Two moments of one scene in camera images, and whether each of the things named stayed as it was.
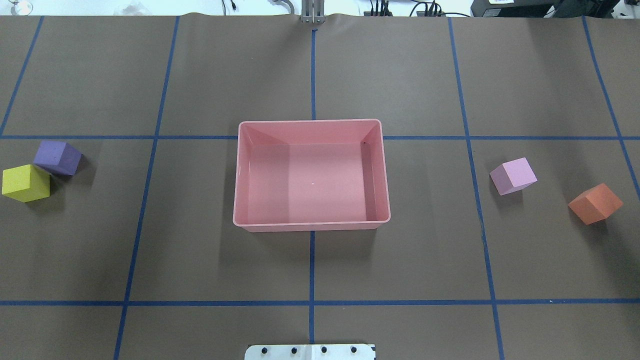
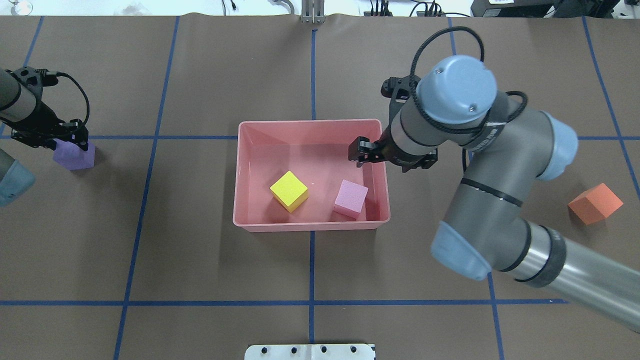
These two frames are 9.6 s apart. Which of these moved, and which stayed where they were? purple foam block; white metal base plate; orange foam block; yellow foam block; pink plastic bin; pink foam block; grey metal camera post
Moved: pink foam block; purple foam block; yellow foam block
Stayed: orange foam block; grey metal camera post; white metal base plate; pink plastic bin
